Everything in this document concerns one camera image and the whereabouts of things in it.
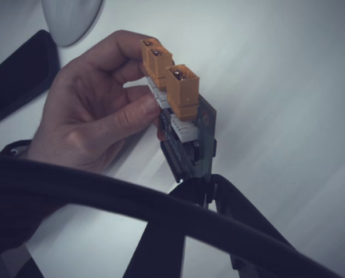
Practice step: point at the green circuit board orange connectors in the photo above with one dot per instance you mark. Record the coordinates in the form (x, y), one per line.
(184, 87)

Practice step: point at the person's left hand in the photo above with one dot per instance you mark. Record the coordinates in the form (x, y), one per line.
(82, 121)

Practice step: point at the white rounded object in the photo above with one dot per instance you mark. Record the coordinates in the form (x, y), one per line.
(71, 20)

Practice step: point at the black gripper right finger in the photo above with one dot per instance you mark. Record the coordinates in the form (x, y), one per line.
(233, 208)

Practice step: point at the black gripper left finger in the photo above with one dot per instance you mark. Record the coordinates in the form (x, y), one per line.
(158, 255)

